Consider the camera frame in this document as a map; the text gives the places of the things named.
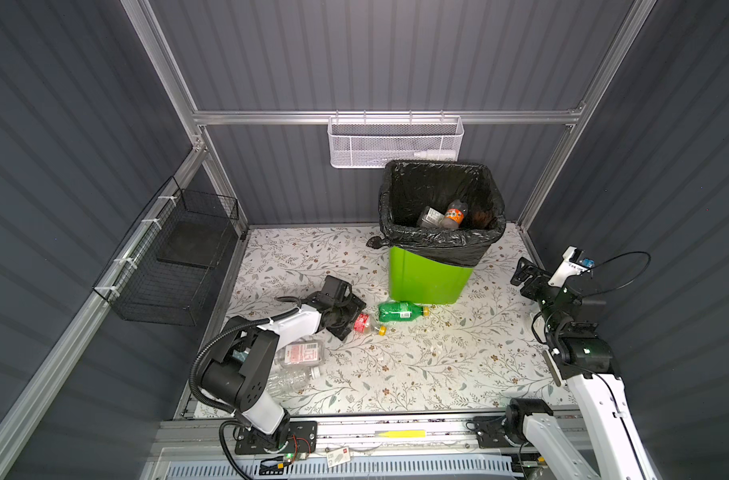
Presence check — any clear bottle pink label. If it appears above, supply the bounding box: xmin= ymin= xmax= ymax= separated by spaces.
xmin=276 ymin=341 xmax=326 ymax=367

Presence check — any clear ribbed empty bottle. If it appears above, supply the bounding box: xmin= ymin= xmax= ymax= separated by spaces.
xmin=266 ymin=366 xmax=320 ymax=397

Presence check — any clear bottle white green label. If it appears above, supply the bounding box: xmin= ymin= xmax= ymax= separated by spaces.
xmin=417 ymin=206 xmax=445 ymax=229

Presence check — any white wire wall basket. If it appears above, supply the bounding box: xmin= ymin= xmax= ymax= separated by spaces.
xmin=326 ymin=115 xmax=465 ymax=169

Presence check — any clear bottle orange cap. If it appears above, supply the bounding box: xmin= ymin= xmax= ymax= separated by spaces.
xmin=440 ymin=199 xmax=469 ymax=230

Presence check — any black bin liner bag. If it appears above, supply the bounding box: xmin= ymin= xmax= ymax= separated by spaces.
xmin=367 ymin=160 xmax=507 ymax=268

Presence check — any green bottle yellow cap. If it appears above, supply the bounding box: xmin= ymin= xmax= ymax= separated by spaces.
xmin=379 ymin=301 xmax=431 ymax=323

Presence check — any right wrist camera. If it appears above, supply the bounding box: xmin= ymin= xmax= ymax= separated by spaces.
xmin=548 ymin=246 xmax=596 ymax=288

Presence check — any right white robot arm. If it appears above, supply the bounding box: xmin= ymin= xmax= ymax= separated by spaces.
xmin=503 ymin=247 xmax=658 ymax=479

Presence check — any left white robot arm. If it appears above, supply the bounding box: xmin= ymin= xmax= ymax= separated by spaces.
xmin=188 ymin=275 xmax=367 ymax=443

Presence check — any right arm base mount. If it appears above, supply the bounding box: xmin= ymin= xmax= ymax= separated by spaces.
xmin=471 ymin=415 xmax=526 ymax=449

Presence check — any black wire wall basket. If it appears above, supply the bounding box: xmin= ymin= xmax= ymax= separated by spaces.
xmin=94 ymin=179 xmax=240 ymax=327

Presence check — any white tag on rail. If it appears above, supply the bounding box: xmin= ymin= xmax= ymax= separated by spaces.
xmin=326 ymin=447 xmax=352 ymax=469

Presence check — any clear bottle red label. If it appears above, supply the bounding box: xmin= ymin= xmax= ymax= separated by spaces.
xmin=354 ymin=313 xmax=387 ymax=336

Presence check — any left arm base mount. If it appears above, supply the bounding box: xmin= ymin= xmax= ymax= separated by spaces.
xmin=234 ymin=420 xmax=318 ymax=455

